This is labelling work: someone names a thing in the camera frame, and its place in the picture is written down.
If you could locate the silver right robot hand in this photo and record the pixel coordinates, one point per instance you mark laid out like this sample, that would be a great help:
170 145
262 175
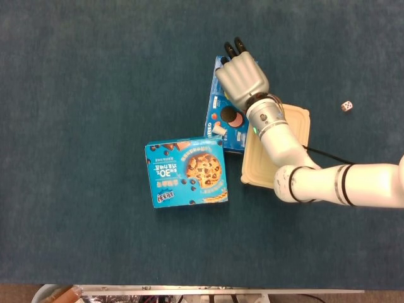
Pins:
243 79

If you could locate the small white cylinder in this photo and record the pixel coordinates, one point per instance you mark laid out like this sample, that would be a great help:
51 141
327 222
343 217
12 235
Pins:
218 130

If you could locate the blue Oreo cookie box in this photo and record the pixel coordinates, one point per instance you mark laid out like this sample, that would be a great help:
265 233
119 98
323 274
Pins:
235 140

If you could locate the beige lidded plastic container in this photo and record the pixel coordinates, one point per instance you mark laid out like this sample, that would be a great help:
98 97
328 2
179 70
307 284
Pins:
252 164

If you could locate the small white die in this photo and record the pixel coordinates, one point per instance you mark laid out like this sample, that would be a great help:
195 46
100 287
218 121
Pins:
346 106

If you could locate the blue chocolate chip cookie box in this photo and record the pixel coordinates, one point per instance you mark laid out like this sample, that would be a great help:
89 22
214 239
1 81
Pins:
170 176

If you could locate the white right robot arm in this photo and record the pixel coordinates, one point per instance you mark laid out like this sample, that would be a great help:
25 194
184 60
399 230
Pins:
315 183

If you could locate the teal felt table cloth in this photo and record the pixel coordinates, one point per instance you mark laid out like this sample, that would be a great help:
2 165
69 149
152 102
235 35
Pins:
94 94

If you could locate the grey metal table edge bar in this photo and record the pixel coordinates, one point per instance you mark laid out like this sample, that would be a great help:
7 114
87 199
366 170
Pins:
189 290

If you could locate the brown packet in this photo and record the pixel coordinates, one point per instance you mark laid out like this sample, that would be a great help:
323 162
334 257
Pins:
63 294

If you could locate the white round bin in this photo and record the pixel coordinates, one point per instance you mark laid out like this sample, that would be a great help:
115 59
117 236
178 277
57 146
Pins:
38 295

